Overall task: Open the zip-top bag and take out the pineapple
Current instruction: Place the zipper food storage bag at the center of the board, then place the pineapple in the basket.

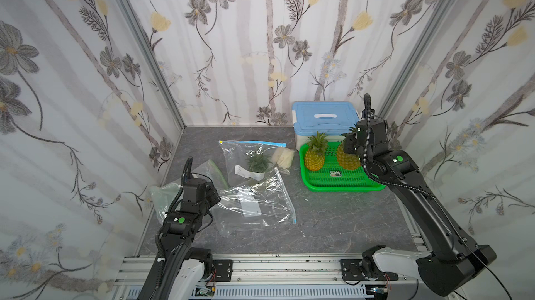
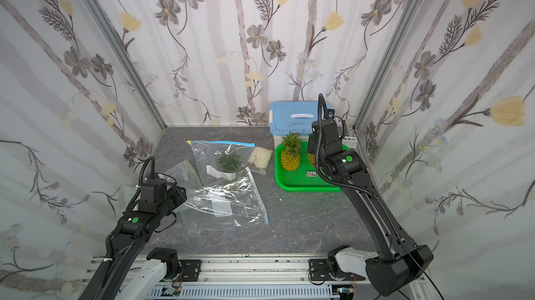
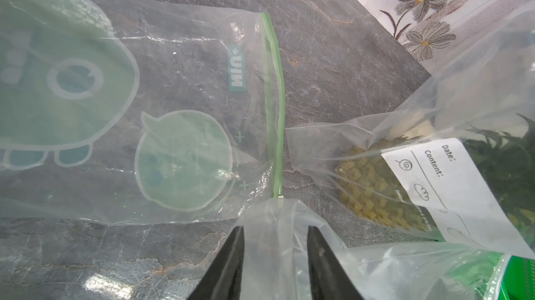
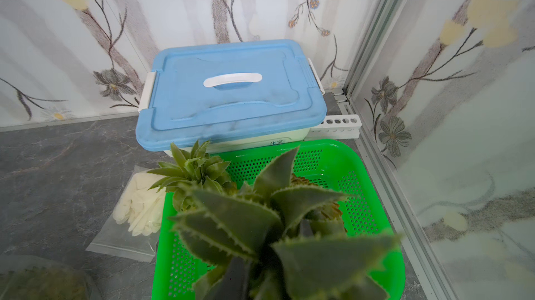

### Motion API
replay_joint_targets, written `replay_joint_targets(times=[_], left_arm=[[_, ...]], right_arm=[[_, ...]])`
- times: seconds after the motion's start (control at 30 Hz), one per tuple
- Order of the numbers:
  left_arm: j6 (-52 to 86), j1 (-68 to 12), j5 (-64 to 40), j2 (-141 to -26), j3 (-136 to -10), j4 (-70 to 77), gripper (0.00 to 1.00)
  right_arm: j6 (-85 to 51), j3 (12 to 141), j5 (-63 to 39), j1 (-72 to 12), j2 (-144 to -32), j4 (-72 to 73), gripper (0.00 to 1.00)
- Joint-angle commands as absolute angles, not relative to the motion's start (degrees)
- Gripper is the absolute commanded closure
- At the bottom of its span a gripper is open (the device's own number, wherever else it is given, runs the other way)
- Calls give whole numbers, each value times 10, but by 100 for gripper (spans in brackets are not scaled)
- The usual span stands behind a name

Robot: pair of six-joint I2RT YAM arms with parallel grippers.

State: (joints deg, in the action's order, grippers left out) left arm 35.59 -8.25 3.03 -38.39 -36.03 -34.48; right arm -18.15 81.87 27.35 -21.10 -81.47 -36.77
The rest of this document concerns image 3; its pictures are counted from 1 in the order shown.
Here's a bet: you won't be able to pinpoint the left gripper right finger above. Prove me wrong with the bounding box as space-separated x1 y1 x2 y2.
307 226 364 300

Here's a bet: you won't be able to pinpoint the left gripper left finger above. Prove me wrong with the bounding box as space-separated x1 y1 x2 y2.
188 226 245 300

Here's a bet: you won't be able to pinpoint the small bag white pieces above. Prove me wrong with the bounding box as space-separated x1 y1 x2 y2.
389 120 435 138

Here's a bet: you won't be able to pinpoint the green plastic basket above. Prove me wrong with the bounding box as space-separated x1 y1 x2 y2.
498 256 535 300

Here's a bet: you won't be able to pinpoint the green zip bag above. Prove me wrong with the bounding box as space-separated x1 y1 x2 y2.
1 0 285 225

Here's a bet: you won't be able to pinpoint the blue zip bag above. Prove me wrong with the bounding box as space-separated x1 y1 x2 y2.
286 6 534 259

